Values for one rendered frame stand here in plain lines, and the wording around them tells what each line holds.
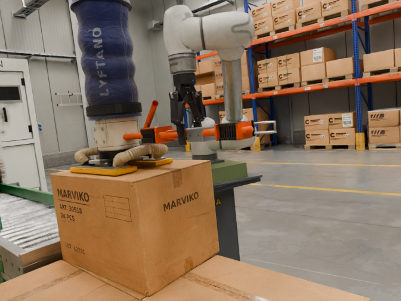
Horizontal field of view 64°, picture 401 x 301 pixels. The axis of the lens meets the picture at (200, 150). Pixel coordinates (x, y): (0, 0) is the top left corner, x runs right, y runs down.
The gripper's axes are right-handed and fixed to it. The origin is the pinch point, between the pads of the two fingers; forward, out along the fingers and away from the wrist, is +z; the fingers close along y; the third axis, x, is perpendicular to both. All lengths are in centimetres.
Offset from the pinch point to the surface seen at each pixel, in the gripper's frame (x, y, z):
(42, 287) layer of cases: -51, 36, 53
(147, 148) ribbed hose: -23.3, 0.4, 4.4
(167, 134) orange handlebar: -7.1, 3.6, -0.7
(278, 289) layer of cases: 24, -9, 53
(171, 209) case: -10.3, 3.3, 26.6
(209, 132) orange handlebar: 11.6, 3.3, -0.6
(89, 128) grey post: -359, -161, -3
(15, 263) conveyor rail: -88, 34, 53
